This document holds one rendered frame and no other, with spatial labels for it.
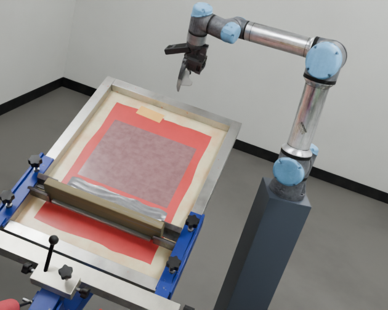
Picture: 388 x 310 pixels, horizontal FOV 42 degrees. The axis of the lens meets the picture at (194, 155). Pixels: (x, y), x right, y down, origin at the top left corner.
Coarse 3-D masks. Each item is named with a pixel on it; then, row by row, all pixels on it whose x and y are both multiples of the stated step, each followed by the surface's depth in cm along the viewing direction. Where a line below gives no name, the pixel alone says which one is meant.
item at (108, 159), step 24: (120, 120) 196; (144, 120) 198; (96, 144) 187; (120, 144) 188; (144, 144) 190; (72, 168) 178; (96, 168) 180; (120, 168) 181; (120, 192) 174; (48, 216) 164; (72, 216) 166
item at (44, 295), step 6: (42, 288) 139; (42, 294) 138; (48, 294) 139; (54, 294) 139; (36, 300) 137; (42, 300) 137; (48, 300) 138; (54, 300) 138; (60, 300) 140; (30, 306) 136; (36, 306) 136; (42, 306) 136; (48, 306) 136; (54, 306) 137
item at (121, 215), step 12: (48, 180) 161; (48, 192) 163; (60, 192) 160; (72, 192) 159; (84, 192) 160; (72, 204) 163; (84, 204) 160; (96, 204) 158; (108, 204) 158; (108, 216) 160; (120, 216) 158; (132, 216) 156; (144, 216) 157; (132, 228) 160; (144, 228) 158; (156, 228) 155
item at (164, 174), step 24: (168, 144) 191; (192, 144) 193; (144, 168) 182; (168, 168) 184; (192, 168) 185; (144, 192) 176; (168, 192) 177; (168, 216) 170; (96, 240) 161; (120, 240) 162; (144, 240) 163
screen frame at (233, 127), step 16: (112, 80) 205; (96, 96) 198; (128, 96) 205; (144, 96) 202; (160, 96) 203; (80, 112) 191; (176, 112) 202; (192, 112) 199; (208, 112) 200; (80, 128) 188; (224, 128) 199; (240, 128) 200; (64, 144) 180; (224, 144) 190; (224, 160) 185; (208, 176) 179; (208, 192) 175; (16, 224) 157; (32, 240) 154; (48, 240) 155; (80, 256) 153; (96, 256) 153; (112, 272) 151; (128, 272) 151; (144, 288) 150
